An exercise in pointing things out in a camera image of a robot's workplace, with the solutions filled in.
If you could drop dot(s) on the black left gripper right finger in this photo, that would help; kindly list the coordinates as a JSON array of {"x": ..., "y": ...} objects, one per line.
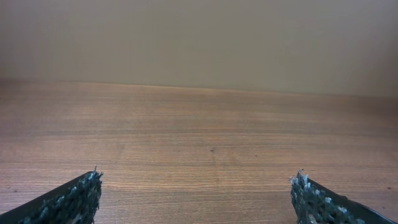
[{"x": 316, "y": 204}]

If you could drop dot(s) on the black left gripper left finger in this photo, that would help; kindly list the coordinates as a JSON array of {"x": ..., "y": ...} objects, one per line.
[{"x": 77, "y": 201}]

